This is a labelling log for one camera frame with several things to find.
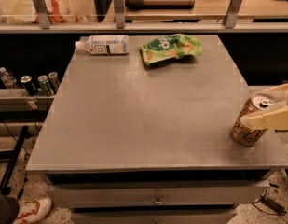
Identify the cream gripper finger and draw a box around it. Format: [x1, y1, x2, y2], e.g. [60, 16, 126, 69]
[260, 83, 288, 104]
[245, 106, 288, 130]

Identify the orange soda can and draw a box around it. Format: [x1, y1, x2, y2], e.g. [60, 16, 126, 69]
[230, 92, 278, 147]

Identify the green rice chip bag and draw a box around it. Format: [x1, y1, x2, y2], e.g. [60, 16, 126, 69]
[141, 34, 202, 66]

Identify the green soda can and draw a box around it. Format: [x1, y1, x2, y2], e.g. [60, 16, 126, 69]
[37, 75, 54, 96]

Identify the orange white plastic bag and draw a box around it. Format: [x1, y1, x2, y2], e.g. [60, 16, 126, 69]
[7, 0, 79, 24]

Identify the dark blue soda can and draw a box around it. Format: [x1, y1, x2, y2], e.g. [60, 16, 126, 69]
[21, 75, 38, 96]

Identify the black power adapter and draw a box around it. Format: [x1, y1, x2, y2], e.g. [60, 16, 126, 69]
[261, 196, 286, 216]

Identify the upper grey drawer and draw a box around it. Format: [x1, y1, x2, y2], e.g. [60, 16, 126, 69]
[47, 180, 269, 209]

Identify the grey drawer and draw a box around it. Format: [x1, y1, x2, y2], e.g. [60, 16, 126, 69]
[71, 209, 237, 224]
[47, 180, 269, 209]

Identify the clear plastic water bottle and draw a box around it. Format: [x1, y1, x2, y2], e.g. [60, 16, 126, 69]
[75, 35, 130, 55]

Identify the lower grey drawer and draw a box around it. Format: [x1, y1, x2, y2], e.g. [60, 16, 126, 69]
[71, 209, 237, 224]

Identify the white orange sneaker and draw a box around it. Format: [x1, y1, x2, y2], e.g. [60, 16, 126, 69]
[12, 198, 52, 224]

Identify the grey side shelf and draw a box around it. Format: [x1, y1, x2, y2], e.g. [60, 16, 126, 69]
[0, 89, 54, 112]

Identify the small water bottle on shelf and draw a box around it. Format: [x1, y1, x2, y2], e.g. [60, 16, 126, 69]
[0, 67, 20, 89]

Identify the black stand leg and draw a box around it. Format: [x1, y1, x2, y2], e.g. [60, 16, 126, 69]
[0, 126, 30, 195]

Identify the middle metal bracket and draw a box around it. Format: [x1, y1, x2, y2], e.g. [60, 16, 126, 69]
[114, 0, 125, 29]

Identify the left metal bracket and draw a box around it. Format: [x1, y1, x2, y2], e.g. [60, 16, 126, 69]
[32, 0, 52, 29]

